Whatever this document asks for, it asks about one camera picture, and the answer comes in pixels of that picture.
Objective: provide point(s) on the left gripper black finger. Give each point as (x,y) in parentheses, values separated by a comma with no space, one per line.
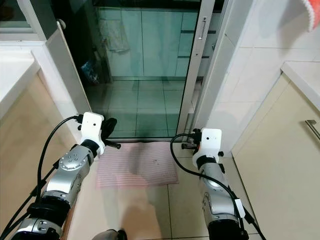
(110,127)

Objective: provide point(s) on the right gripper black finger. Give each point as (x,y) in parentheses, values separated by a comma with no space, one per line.
(196,133)

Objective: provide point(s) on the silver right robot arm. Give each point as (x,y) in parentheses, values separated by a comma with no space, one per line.
(215,190)

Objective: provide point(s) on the pink floor mat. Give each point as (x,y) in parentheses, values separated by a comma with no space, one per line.
(140,165)

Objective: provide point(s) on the glass sliding door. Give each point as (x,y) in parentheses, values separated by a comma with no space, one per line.
(130,100)

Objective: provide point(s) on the blue plastic bag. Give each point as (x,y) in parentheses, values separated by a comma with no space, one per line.
(92,74)

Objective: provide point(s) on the white door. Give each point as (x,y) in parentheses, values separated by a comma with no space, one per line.
(67,75)

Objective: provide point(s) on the hanging pale towel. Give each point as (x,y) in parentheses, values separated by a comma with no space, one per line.
(114,36)

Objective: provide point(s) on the round silver door knob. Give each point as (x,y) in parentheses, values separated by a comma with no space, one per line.
(61,24)

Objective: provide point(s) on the white framed window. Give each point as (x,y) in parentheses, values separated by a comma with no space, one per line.
(12,12)

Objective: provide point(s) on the red white cloth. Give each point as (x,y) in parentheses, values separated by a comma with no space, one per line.
(311,12)

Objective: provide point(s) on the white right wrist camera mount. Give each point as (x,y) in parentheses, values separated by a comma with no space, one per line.
(211,142)

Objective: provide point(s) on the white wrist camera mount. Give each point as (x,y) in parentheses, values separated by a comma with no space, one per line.
(92,127)
(211,142)

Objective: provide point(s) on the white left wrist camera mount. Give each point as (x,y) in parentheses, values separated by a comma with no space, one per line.
(92,127)

